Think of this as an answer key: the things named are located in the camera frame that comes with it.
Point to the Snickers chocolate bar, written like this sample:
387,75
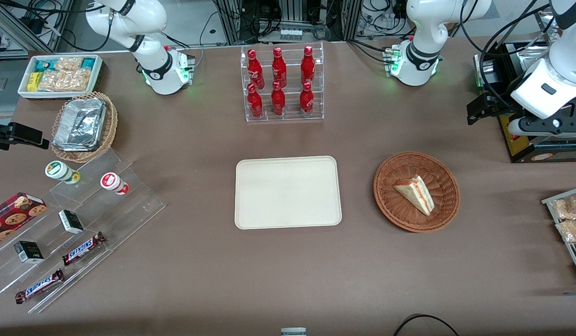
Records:
39,286
82,248

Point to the small black box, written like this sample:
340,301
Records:
71,221
29,252

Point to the red lid white cup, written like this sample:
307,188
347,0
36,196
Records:
113,182

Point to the aluminium frame rack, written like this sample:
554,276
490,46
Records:
292,18

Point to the clear acrylic bottle rack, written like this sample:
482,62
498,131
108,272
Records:
292,116

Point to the red cookie box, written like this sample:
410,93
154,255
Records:
12,214

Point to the green lid white cup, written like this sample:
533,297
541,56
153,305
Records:
59,171

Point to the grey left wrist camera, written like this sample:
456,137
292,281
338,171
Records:
544,126

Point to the light wicker basket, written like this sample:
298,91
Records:
111,126

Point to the small grey object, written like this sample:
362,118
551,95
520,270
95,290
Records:
293,332

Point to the triangle sandwich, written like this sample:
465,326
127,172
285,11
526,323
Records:
416,193

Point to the clear bag of crackers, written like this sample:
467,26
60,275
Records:
69,64
66,80

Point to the clear bag of pastries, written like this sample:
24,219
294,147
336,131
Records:
572,231
570,207

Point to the red cola bottle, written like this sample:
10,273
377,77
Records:
279,67
306,100
255,102
278,100
308,65
255,67

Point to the black and yellow machine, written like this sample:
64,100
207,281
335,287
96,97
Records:
521,144

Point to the cream plastic tray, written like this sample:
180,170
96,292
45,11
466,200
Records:
288,192

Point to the stack of foil trays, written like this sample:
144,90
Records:
80,123

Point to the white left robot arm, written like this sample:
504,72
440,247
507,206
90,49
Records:
425,28

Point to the yellow snack pack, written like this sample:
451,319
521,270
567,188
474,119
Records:
34,81

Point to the brown round wicker basket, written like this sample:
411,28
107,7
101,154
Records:
444,205

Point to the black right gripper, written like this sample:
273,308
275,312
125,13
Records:
3,133

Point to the clear acrylic step display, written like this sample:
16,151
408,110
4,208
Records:
124,210

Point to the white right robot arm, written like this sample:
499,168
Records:
163,70

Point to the teal snack pack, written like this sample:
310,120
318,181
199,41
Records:
46,64
88,63

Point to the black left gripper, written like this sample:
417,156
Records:
499,103

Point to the white rectangular snack bin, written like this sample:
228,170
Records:
97,74

